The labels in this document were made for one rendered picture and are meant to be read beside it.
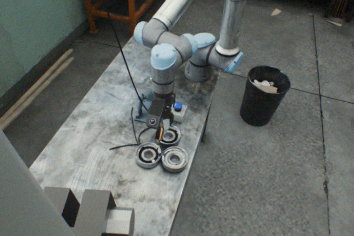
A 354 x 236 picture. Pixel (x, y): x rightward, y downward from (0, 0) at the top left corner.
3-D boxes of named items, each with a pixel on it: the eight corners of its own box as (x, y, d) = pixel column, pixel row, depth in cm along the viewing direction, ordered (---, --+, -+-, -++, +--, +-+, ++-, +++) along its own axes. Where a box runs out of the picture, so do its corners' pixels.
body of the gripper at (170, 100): (175, 105, 102) (177, 80, 93) (169, 121, 97) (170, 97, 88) (156, 100, 103) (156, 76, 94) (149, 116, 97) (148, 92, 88)
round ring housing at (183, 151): (192, 163, 110) (193, 158, 107) (173, 178, 105) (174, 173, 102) (175, 147, 115) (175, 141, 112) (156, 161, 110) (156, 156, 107)
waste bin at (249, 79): (272, 134, 226) (290, 98, 194) (233, 124, 232) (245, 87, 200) (274, 106, 249) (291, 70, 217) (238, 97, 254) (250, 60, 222)
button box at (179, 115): (182, 123, 124) (183, 116, 120) (167, 119, 125) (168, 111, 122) (187, 110, 129) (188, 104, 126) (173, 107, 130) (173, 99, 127)
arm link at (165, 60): (183, 47, 80) (166, 60, 75) (180, 75, 88) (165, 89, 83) (162, 38, 83) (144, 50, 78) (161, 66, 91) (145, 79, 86)
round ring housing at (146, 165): (166, 160, 110) (166, 155, 107) (145, 174, 105) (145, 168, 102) (151, 144, 115) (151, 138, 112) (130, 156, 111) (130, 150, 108)
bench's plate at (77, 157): (160, 260, 87) (160, 258, 85) (6, 203, 96) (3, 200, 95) (226, 56, 165) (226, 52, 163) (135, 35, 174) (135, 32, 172)
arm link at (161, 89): (171, 88, 84) (146, 82, 85) (170, 98, 88) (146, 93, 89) (177, 73, 89) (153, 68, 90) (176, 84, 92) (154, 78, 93)
